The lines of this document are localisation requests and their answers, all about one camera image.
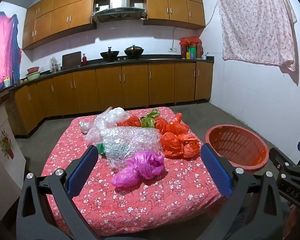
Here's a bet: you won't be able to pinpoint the red bag over boxes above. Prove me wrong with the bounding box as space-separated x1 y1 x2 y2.
179 36 202 47

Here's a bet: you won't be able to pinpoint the clear white plastic bag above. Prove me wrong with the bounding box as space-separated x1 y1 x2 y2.
79 107 131 140

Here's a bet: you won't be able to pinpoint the steel range hood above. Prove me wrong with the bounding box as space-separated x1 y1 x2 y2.
92 0 146 23

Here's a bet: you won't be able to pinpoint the white flower print panel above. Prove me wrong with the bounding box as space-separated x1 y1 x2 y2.
0 102 27 220

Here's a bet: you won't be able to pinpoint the black kitchen countertop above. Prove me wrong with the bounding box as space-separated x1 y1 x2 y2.
9 56 215 90

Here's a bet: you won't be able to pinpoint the purple plastic bag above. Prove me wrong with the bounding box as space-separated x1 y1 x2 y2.
110 151 165 188

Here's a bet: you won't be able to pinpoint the pink floral hanging cloth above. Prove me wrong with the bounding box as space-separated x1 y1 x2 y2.
214 0 299 87

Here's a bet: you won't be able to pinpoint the light green plastic bag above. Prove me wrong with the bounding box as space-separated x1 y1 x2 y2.
140 109 162 128

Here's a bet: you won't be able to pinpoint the red floral quilt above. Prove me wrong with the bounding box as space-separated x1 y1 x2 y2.
41 107 228 237

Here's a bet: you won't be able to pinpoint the clear bubble wrap sheet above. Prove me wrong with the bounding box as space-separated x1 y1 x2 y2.
86 127 163 169

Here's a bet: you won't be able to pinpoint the dark brown cutting board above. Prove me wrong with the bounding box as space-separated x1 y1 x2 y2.
62 51 82 70

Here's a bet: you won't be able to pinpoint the wooden upper wall cabinets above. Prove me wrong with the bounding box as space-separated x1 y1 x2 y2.
22 0 206 50

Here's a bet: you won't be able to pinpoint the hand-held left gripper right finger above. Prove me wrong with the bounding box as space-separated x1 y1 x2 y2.
197 144 284 240

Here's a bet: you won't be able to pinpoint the black wok with lid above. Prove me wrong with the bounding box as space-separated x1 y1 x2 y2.
124 45 144 56

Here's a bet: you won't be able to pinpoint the red plastic basket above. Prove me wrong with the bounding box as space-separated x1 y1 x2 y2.
204 124 270 173

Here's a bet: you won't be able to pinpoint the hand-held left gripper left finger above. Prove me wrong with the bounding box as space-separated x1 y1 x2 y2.
16 145 100 240

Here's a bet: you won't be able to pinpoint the pink and blue hanging cloth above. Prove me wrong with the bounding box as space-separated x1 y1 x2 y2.
0 11 22 94

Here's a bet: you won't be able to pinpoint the wooden lower kitchen cabinets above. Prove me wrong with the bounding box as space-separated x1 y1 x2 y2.
9 61 213 138

